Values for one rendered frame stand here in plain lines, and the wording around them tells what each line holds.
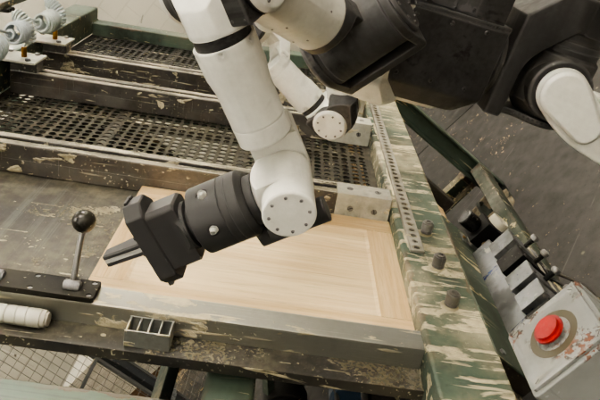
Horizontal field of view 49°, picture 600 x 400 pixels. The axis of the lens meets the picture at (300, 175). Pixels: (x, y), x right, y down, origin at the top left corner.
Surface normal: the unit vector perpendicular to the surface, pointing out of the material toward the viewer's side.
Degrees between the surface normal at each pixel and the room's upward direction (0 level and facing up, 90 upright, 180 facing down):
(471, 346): 58
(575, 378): 90
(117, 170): 90
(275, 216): 99
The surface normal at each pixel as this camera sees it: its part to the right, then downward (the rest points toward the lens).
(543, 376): -0.76, -0.61
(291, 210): 0.05, 0.53
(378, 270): 0.15, -0.91
